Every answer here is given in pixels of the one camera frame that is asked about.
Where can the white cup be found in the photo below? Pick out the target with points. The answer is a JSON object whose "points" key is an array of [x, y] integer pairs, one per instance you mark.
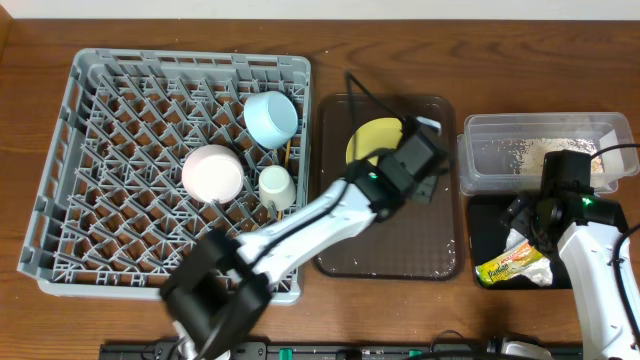
{"points": [[276, 187]]}

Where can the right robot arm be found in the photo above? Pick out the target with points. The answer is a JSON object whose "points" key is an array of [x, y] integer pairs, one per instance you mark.
{"points": [[588, 235]]}

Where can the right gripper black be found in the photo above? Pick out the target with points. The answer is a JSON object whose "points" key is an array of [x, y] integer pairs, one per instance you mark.
{"points": [[520, 220]]}

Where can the white napkin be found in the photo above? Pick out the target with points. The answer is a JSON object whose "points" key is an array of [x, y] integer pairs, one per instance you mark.
{"points": [[538, 268]]}

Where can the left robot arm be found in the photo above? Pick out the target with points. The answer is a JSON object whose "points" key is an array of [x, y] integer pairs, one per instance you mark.
{"points": [[222, 287]]}

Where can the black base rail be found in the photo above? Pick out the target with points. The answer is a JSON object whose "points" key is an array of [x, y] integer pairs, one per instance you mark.
{"points": [[257, 350]]}

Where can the black waste tray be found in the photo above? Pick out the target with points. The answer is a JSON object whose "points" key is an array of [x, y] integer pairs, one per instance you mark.
{"points": [[487, 237]]}

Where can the light blue bowl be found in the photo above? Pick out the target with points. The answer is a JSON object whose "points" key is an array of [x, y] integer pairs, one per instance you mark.
{"points": [[270, 118]]}

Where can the green yellow snack wrapper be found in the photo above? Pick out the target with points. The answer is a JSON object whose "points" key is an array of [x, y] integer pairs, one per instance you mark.
{"points": [[509, 264]]}

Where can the yellow plate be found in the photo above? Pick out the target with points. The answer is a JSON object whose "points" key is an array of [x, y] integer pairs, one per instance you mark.
{"points": [[378, 133]]}

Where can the pink small bowl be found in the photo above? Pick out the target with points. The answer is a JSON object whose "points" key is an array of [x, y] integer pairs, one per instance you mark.
{"points": [[212, 173]]}

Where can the dark brown serving tray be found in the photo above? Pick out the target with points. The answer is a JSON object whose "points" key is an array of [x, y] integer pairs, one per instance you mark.
{"points": [[422, 241]]}

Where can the grey dishwasher rack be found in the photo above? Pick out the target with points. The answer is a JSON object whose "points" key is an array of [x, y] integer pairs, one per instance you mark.
{"points": [[111, 217]]}

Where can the clear plastic waste bin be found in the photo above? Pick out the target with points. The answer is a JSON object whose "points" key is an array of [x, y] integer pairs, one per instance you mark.
{"points": [[502, 153]]}

